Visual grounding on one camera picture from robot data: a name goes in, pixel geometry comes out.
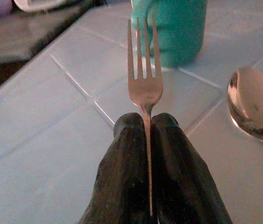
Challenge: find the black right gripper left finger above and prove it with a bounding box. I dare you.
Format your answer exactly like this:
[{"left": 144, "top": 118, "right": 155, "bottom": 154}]
[{"left": 78, "top": 112, "right": 152, "bottom": 224}]

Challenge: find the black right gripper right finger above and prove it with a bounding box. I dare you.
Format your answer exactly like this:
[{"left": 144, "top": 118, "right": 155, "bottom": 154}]
[{"left": 150, "top": 112, "right": 234, "bottom": 224}]

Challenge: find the steel fork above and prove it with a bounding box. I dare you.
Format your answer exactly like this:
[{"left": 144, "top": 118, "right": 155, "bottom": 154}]
[{"left": 127, "top": 16, "right": 164, "bottom": 217}]

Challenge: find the steel spoon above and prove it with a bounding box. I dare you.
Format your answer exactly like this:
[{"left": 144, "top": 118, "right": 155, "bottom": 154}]
[{"left": 226, "top": 66, "right": 263, "bottom": 162}]

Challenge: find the teal cup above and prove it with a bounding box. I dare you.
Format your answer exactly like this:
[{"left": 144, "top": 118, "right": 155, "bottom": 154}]
[{"left": 131, "top": 0, "right": 208, "bottom": 69}]

